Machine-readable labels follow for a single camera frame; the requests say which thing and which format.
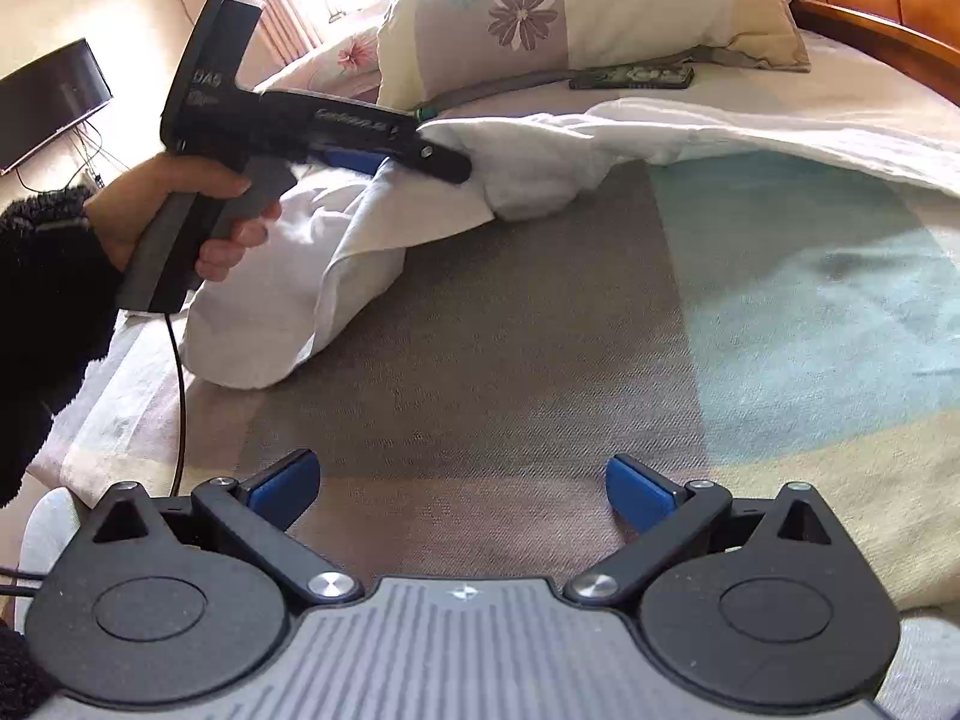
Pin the person's left hand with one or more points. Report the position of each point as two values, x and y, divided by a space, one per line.
142 199

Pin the green glass bottle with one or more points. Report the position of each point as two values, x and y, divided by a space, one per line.
424 114

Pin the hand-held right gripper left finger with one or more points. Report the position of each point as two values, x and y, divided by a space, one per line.
285 491

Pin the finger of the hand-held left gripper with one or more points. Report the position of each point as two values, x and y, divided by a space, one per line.
442 165
352 161

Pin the black television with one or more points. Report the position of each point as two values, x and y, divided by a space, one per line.
45 109

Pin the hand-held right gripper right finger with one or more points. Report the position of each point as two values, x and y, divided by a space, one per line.
637 495

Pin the pink floral folded quilt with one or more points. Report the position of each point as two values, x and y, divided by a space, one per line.
337 60

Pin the white printed shirt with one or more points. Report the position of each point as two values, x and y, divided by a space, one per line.
300 300

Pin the floral pillow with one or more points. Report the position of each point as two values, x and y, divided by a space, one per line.
600 7

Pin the wooden headboard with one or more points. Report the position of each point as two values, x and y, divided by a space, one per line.
885 0

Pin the black remote control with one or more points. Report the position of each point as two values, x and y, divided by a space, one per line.
630 76

